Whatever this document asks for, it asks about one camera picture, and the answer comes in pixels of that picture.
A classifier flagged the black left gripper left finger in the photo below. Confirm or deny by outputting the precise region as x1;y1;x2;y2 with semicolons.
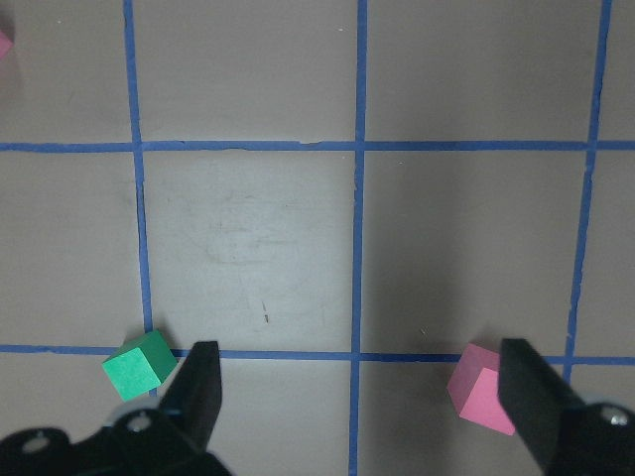
159;341;222;451

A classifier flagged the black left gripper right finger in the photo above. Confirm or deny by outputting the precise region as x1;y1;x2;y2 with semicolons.
498;338;587;471

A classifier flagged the green foam cube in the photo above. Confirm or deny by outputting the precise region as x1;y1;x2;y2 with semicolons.
102;330;178;402

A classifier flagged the pink foam cube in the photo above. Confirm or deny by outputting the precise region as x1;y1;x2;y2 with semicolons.
446;343;515;436
0;31;13;60

